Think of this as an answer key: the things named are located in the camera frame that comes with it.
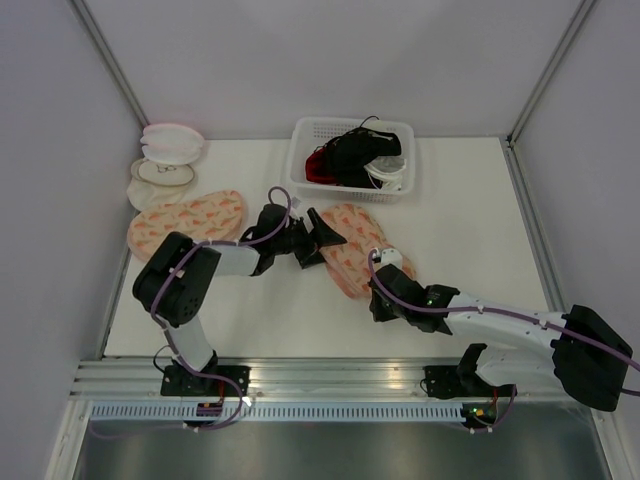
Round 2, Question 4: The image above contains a slotted white cable duct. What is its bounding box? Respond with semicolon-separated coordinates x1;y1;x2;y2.
91;401;464;423

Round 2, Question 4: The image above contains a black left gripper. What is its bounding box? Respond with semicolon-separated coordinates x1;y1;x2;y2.
272;208;346;269

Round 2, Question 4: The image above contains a black bra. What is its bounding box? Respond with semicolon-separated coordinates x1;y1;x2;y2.
324;127;402;177

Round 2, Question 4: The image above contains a floral pink mesh laundry bag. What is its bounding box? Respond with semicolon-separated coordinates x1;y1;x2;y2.
320;203;393;299

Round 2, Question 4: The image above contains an aluminium rail frame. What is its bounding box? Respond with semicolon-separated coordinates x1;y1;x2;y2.
69;357;576;401

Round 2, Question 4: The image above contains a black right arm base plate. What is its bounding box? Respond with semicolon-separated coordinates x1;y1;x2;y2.
421;365;514;400

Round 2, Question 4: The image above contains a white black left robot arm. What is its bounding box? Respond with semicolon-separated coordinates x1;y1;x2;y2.
132;204;347;398

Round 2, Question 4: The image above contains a white bra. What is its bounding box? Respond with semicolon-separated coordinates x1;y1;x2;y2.
364;156;407;191

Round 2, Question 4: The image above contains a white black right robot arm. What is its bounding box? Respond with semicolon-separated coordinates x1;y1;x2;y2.
364;248;639;412

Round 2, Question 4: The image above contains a white plastic basket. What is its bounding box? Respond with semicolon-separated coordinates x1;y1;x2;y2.
284;116;416;203

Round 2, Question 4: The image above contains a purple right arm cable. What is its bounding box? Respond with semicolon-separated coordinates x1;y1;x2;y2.
367;249;640;374

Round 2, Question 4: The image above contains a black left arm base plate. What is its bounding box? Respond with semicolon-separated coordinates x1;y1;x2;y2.
160;365;250;398

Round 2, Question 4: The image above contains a white pink bra wash bag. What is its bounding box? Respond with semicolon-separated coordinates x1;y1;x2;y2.
140;123;205;165

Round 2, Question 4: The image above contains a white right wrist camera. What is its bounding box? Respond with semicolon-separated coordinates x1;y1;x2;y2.
371;247;403;269

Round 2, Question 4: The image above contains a red bra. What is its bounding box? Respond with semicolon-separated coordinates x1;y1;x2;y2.
305;148;338;185

